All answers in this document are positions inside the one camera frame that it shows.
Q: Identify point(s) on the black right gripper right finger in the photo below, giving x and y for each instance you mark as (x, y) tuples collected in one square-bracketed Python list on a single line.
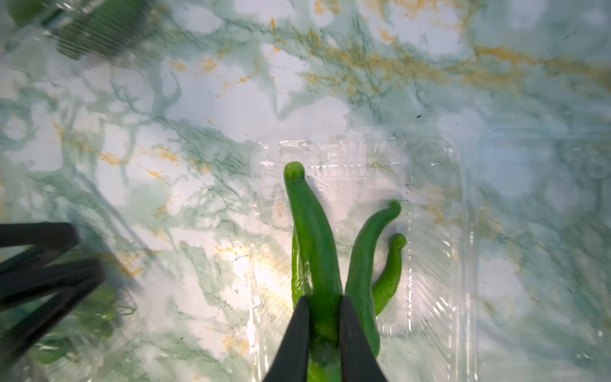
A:
[(357, 360)]

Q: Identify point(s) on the curved green pepper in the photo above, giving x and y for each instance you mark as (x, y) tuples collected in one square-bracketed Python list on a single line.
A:
[(360, 272)]

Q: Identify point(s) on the long green pepper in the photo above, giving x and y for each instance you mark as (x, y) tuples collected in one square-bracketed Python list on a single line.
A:
[(315, 273)]

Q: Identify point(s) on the small green pepper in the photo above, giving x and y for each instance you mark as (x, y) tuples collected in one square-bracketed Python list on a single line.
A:
[(384, 289)]

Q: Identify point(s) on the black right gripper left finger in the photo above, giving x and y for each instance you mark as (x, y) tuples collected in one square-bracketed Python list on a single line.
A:
[(291, 361)]

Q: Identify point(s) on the green peppers in left container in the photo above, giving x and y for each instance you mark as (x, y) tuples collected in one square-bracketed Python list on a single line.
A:
[(91, 320)]

